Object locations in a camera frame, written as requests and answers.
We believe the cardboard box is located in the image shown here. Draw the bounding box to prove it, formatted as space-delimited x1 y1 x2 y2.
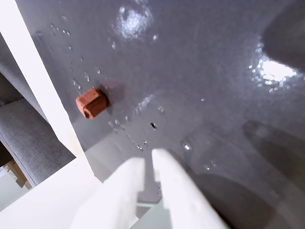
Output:
4 160 33 190

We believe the dark glossy table mat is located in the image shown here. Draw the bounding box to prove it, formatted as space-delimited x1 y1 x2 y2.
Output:
14 0 305 229

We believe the grey fabric sofa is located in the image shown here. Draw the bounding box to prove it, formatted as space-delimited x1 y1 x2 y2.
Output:
0 32 77 187

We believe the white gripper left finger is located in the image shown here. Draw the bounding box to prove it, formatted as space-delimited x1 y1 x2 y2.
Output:
69 156 146 229

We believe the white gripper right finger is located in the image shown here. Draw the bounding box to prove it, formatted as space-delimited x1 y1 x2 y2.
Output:
151 148 230 229

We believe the small red cube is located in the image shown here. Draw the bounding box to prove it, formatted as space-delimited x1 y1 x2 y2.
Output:
75 88 108 119

